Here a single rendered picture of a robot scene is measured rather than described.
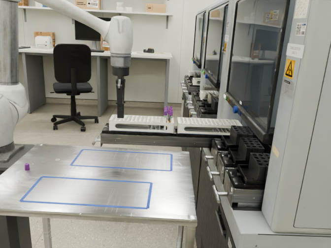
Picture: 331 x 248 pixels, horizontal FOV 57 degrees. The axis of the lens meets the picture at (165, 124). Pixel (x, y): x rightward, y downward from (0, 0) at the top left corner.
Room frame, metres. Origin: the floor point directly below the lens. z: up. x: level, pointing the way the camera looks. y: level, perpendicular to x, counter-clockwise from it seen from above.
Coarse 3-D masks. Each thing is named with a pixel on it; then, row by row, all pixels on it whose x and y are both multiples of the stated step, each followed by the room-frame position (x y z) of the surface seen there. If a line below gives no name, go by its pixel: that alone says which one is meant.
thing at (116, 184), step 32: (32, 160) 0.96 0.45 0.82; (64, 160) 0.97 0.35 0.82; (96, 160) 0.98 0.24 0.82; (128, 160) 1.00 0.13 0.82; (160, 160) 1.01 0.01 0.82; (0, 192) 0.75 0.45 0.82; (32, 192) 0.75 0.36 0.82; (64, 192) 0.76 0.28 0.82; (96, 192) 0.77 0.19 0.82; (128, 192) 0.78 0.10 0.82; (160, 192) 0.79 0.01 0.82; (192, 192) 0.80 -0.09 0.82; (192, 224) 0.66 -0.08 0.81
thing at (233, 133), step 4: (232, 128) 1.25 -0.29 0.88; (236, 128) 1.25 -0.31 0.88; (232, 132) 1.24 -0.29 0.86; (236, 132) 1.19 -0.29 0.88; (240, 132) 1.19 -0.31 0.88; (232, 136) 1.24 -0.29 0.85; (236, 136) 1.18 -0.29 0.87; (240, 136) 1.18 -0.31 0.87; (232, 140) 1.23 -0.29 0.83; (236, 140) 1.18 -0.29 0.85; (236, 144) 1.18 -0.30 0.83
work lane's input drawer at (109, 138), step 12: (108, 132) 1.31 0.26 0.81; (120, 132) 1.32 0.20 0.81; (132, 132) 1.32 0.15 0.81; (144, 132) 1.32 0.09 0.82; (156, 132) 1.32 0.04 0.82; (120, 144) 1.30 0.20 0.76; (132, 144) 1.31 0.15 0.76; (144, 144) 1.31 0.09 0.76; (156, 144) 1.31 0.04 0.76; (168, 144) 1.31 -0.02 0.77; (180, 144) 1.31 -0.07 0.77; (192, 144) 1.31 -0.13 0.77; (204, 144) 1.31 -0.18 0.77
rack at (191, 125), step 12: (180, 120) 1.39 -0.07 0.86; (192, 120) 1.39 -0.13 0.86; (204, 120) 1.41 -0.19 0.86; (216, 120) 1.41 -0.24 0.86; (228, 120) 1.42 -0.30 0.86; (180, 132) 1.33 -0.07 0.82; (192, 132) 1.33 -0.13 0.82; (204, 132) 1.33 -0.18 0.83; (216, 132) 1.33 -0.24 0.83; (228, 132) 1.35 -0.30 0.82
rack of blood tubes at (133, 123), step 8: (112, 120) 1.32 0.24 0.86; (120, 120) 1.34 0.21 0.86; (128, 120) 1.34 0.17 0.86; (136, 120) 1.34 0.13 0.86; (144, 120) 1.35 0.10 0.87; (152, 120) 1.36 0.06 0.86; (160, 120) 1.36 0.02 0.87; (112, 128) 1.32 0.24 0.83; (120, 128) 1.32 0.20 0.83; (128, 128) 1.39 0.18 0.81; (136, 128) 1.39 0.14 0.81; (144, 128) 1.40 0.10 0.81; (152, 128) 1.34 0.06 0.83; (160, 128) 1.35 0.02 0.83; (168, 128) 1.33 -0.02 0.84
